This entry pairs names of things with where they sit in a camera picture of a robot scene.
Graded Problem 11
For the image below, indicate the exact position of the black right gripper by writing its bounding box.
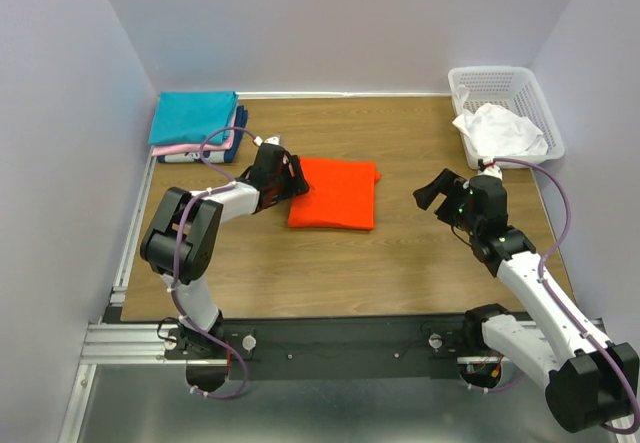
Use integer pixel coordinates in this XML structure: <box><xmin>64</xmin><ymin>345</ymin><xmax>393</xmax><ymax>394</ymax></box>
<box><xmin>413</xmin><ymin>167</ymin><xmax>480</xmax><ymax>235</ymax></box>

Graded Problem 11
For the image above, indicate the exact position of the orange t shirt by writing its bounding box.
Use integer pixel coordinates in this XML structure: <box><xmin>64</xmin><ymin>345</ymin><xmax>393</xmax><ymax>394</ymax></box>
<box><xmin>287</xmin><ymin>157</ymin><xmax>381</xmax><ymax>231</ymax></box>

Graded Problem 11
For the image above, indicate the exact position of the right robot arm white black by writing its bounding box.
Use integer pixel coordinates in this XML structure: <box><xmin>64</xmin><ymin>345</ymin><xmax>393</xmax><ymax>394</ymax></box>
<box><xmin>413</xmin><ymin>163</ymin><xmax>639</xmax><ymax>435</ymax></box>

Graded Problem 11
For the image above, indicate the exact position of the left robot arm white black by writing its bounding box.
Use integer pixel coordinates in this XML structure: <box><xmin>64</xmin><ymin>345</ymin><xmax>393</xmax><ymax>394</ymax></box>
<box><xmin>140</xmin><ymin>138</ymin><xmax>310</xmax><ymax>358</ymax></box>

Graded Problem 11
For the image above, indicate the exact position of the navy blue folded t shirt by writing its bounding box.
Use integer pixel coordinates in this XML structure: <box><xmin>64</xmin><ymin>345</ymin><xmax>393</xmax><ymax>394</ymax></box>
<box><xmin>151</xmin><ymin>106</ymin><xmax>248</xmax><ymax>164</ymax></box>

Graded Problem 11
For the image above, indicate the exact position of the pink folded t shirt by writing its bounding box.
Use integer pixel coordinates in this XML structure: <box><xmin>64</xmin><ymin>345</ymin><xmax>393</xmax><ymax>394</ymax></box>
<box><xmin>151</xmin><ymin>110</ymin><xmax>237</xmax><ymax>158</ymax></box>

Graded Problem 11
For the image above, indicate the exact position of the white crumpled t shirt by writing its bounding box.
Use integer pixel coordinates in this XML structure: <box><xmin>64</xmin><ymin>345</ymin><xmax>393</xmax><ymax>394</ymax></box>
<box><xmin>452</xmin><ymin>85</ymin><xmax>550</xmax><ymax>169</ymax></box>

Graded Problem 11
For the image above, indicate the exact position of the teal folded t shirt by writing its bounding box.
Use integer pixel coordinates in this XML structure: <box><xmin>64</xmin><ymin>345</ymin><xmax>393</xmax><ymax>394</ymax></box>
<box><xmin>148</xmin><ymin>91</ymin><xmax>238</xmax><ymax>146</ymax></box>

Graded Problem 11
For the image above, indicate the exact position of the white plastic laundry basket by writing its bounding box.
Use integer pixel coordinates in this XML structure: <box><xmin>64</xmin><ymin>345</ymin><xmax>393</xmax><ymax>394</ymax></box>
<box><xmin>448</xmin><ymin>66</ymin><xmax>565</xmax><ymax>164</ymax></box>

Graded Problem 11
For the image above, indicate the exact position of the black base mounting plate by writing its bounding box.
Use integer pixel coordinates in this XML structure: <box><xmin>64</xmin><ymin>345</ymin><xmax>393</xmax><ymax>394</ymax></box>
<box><xmin>164</xmin><ymin>312</ymin><xmax>521</xmax><ymax>383</ymax></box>

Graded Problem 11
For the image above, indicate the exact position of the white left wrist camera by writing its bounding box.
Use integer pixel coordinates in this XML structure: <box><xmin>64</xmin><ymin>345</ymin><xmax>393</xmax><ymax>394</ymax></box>
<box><xmin>252</xmin><ymin>135</ymin><xmax>281</xmax><ymax>147</ymax></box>

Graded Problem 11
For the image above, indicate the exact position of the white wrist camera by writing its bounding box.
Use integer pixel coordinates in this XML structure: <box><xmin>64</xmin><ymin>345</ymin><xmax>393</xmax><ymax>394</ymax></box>
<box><xmin>252</xmin><ymin>135</ymin><xmax>281</xmax><ymax>147</ymax></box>
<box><xmin>477</xmin><ymin>159</ymin><xmax>503</xmax><ymax>180</ymax></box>

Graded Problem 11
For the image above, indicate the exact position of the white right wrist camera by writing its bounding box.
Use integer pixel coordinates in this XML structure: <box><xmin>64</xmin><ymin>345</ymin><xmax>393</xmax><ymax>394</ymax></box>
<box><xmin>477</xmin><ymin>159</ymin><xmax>503</xmax><ymax>180</ymax></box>

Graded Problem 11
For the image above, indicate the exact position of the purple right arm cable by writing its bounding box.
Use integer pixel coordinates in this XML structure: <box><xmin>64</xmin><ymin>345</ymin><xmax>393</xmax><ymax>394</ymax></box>
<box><xmin>467</xmin><ymin>157</ymin><xmax>640</xmax><ymax>435</ymax></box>

